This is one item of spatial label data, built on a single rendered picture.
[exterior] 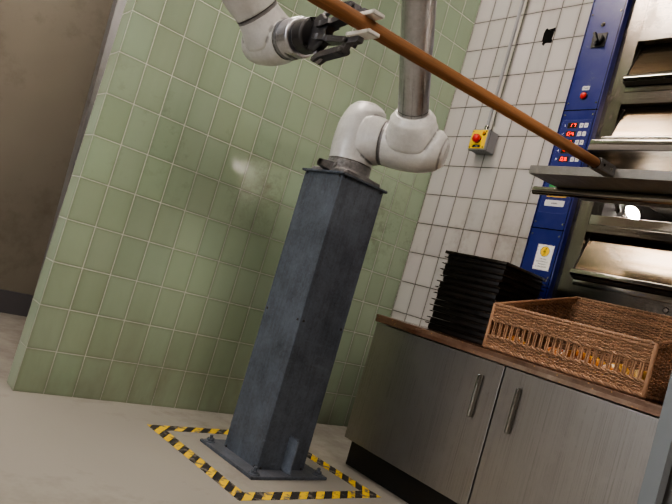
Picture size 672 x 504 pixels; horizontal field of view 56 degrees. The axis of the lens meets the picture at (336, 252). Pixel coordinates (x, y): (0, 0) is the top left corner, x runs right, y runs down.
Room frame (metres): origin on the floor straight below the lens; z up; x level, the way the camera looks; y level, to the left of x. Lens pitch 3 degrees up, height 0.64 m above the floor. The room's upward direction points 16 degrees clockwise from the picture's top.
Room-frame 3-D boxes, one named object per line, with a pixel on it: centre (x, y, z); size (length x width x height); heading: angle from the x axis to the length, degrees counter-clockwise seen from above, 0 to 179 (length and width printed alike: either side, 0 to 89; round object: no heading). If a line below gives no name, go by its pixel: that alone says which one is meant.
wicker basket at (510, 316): (2.04, -0.90, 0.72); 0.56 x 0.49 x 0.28; 38
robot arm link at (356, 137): (2.19, 0.03, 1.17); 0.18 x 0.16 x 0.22; 70
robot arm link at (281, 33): (1.39, 0.22, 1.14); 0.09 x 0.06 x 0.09; 130
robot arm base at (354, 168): (2.18, 0.05, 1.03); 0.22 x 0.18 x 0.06; 132
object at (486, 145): (2.90, -0.51, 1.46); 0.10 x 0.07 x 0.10; 38
